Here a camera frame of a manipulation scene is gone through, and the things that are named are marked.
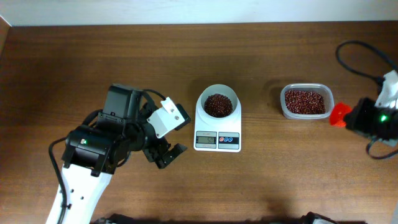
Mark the clear plastic bean container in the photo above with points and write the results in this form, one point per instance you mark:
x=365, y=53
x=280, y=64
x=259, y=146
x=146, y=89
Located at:
x=319, y=88

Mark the white digital kitchen scale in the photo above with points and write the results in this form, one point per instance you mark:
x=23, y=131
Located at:
x=217, y=135

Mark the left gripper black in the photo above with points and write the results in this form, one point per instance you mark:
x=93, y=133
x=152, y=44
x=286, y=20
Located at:
x=151, y=154

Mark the white round bowl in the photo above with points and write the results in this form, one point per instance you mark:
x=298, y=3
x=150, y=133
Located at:
x=223, y=90

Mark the orange measuring scoop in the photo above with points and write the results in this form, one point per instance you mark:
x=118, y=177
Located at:
x=338, y=113

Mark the red beans in bowl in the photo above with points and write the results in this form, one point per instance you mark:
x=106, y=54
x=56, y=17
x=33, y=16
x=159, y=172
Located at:
x=218, y=106

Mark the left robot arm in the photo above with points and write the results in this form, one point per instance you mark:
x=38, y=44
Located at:
x=129, y=122

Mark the red adzuki beans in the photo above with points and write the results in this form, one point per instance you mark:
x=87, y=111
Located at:
x=304, y=102

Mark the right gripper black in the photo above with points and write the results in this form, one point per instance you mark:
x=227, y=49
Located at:
x=354, y=119

